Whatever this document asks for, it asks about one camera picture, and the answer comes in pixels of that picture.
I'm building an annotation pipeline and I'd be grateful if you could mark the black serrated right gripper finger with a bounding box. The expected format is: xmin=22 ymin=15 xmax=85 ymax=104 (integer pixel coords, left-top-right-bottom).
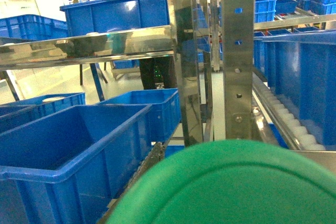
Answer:
xmin=97 ymin=142 xmax=165 ymax=223

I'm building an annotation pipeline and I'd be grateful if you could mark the large blue bin on shelf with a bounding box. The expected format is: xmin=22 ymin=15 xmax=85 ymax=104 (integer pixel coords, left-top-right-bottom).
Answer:
xmin=263 ymin=30 xmax=335 ymax=151

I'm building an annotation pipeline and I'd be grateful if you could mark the person in green shirt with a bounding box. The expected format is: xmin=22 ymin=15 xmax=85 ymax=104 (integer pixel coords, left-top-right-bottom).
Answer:
xmin=123 ymin=0 xmax=177 ymax=90

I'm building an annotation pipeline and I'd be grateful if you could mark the large blue target bin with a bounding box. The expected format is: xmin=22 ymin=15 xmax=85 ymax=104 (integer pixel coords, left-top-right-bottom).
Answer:
xmin=1 ymin=105 xmax=151 ymax=223

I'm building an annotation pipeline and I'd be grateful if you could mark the steel shelf upright post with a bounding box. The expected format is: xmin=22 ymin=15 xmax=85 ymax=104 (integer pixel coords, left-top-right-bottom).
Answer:
xmin=221 ymin=0 xmax=255 ymax=140

